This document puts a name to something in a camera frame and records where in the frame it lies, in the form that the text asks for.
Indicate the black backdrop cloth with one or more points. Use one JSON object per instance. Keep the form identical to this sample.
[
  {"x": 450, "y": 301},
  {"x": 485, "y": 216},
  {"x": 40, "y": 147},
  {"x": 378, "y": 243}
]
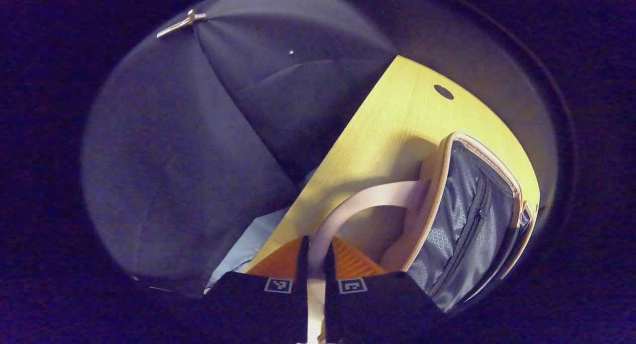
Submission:
[{"x": 174, "y": 160}]

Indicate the pink suitcase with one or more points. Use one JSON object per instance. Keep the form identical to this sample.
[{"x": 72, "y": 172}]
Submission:
[{"x": 467, "y": 224}]

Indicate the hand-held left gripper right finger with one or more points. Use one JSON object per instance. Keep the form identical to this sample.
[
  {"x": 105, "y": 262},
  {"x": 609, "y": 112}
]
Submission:
[{"x": 367, "y": 309}]

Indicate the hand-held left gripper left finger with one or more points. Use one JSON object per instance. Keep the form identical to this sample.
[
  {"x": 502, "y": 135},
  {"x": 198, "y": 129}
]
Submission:
[{"x": 268, "y": 309}]

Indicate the light blue cloth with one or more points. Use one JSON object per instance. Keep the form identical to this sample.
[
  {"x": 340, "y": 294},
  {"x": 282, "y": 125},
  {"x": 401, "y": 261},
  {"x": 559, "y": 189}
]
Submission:
[{"x": 248, "y": 244}]

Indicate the pink clip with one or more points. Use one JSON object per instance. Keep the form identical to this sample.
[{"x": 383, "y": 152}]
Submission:
[{"x": 181, "y": 23}]

